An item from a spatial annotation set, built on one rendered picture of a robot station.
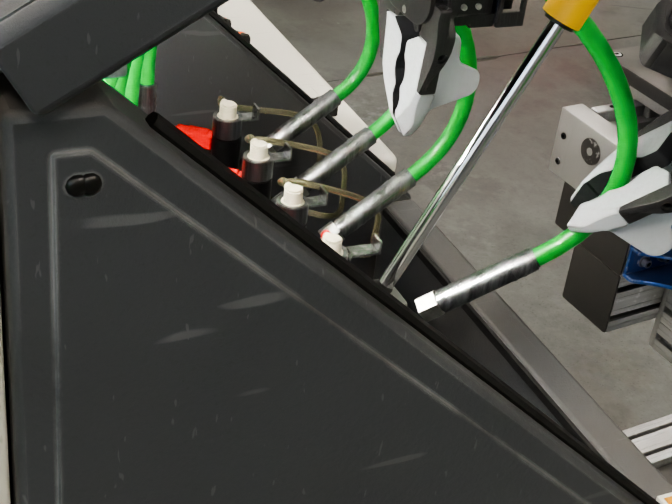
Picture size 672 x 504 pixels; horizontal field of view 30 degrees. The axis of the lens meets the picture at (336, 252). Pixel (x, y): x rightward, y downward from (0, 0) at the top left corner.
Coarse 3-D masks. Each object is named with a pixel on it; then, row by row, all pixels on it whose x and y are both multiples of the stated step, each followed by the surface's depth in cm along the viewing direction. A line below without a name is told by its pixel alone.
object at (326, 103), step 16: (368, 0) 117; (368, 16) 118; (368, 32) 119; (368, 48) 120; (144, 64) 111; (368, 64) 121; (144, 80) 112; (352, 80) 121; (144, 96) 112; (320, 96) 122; (336, 96) 121; (304, 112) 121; (320, 112) 121; (288, 128) 121; (304, 128) 121; (272, 144) 121
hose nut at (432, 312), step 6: (426, 294) 93; (432, 294) 93; (420, 300) 93; (426, 300) 93; (432, 300) 93; (420, 306) 93; (426, 306) 93; (432, 306) 93; (438, 306) 93; (420, 312) 93; (426, 312) 93; (432, 312) 93; (438, 312) 93; (444, 312) 94; (426, 318) 93; (432, 318) 93
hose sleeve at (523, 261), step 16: (512, 256) 92; (528, 256) 91; (480, 272) 92; (496, 272) 92; (512, 272) 91; (528, 272) 92; (448, 288) 93; (464, 288) 92; (480, 288) 92; (496, 288) 92; (448, 304) 93
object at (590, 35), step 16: (576, 32) 82; (592, 32) 82; (592, 48) 82; (608, 48) 82; (608, 64) 83; (112, 80) 82; (608, 80) 84; (624, 80) 84; (624, 96) 84; (624, 112) 85; (624, 128) 85; (624, 144) 86; (624, 160) 87; (624, 176) 87; (560, 240) 91; (576, 240) 90; (544, 256) 91
